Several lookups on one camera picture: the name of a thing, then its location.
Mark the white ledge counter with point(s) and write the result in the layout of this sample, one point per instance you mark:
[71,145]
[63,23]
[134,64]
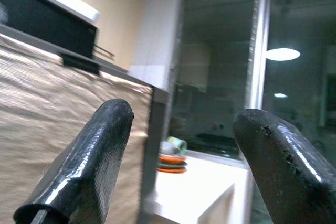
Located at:
[189,195]

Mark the orange plate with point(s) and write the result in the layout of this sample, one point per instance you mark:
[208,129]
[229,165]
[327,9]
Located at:
[172,159]
[170,170]

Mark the pale green cup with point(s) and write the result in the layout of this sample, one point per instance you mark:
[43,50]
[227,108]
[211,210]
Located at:
[181,144]

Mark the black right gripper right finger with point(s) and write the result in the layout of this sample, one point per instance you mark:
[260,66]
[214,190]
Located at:
[288,176]

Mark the beige cloth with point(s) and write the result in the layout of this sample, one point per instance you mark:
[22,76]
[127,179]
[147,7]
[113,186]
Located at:
[39,103]

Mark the dark green plate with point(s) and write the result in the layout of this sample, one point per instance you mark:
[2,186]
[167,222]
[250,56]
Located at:
[173,165]

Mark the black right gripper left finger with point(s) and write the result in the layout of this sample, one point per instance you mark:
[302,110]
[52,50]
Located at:
[89,161]

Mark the glass sliding door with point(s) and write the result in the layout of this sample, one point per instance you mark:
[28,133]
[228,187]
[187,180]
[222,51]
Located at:
[215,77]

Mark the white cup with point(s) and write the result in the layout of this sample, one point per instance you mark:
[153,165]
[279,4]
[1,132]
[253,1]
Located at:
[168,149]

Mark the black range hood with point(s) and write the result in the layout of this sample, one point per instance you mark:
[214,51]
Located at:
[39,19]

